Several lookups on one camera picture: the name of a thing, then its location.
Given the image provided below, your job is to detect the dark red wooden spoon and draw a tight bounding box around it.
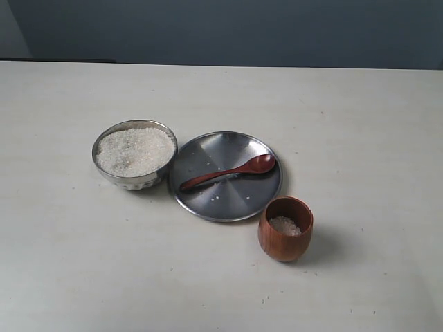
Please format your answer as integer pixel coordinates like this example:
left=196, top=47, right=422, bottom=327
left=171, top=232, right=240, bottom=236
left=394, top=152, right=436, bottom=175
left=179, top=154, right=277, bottom=191

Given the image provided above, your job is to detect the steel bowl of rice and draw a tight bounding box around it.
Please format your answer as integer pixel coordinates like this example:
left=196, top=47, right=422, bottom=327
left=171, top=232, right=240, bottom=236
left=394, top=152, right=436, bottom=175
left=91, top=120, right=178, bottom=190

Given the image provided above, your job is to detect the round steel plate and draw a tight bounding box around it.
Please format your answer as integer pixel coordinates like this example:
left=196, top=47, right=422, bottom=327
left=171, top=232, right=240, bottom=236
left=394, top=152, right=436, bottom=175
left=168, top=131, right=283, bottom=222

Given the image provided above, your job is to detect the brown wooden cup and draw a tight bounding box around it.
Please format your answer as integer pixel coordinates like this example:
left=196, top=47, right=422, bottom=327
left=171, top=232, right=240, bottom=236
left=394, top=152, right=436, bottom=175
left=257, top=196, right=314, bottom=262

